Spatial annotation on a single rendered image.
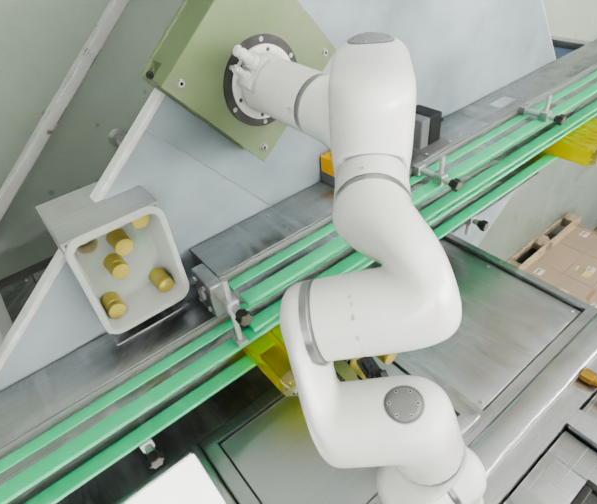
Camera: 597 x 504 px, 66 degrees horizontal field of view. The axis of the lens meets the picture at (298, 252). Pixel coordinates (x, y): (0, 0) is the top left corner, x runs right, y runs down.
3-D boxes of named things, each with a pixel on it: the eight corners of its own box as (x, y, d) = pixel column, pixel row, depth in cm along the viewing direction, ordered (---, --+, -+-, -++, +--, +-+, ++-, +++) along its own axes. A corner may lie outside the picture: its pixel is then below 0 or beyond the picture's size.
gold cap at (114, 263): (100, 257, 84) (108, 269, 82) (118, 249, 86) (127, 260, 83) (106, 272, 87) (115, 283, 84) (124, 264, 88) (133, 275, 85)
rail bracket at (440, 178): (409, 175, 116) (453, 194, 107) (410, 148, 111) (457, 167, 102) (419, 169, 117) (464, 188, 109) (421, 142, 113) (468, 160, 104)
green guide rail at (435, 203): (233, 311, 97) (255, 332, 92) (233, 308, 96) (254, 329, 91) (625, 72, 172) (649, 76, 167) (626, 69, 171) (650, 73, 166)
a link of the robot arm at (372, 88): (329, 237, 53) (321, 102, 42) (338, 139, 71) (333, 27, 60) (414, 237, 52) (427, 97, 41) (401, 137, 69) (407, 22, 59)
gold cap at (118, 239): (103, 233, 83) (111, 244, 80) (121, 224, 84) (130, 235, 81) (110, 248, 85) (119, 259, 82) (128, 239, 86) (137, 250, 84)
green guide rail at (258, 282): (227, 286, 92) (248, 307, 87) (226, 282, 91) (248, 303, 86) (633, 51, 167) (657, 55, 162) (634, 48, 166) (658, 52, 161)
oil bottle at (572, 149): (529, 149, 151) (620, 179, 133) (533, 133, 148) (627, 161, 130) (539, 143, 154) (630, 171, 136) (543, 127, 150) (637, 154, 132)
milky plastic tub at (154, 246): (95, 315, 91) (111, 340, 86) (45, 225, 77) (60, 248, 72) (174, 273, 99) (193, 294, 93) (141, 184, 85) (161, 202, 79)
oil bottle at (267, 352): (232, 340, 102) (291, 404, 88) (227, 323, 98) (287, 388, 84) (253, 326, 104) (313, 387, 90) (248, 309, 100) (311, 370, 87)
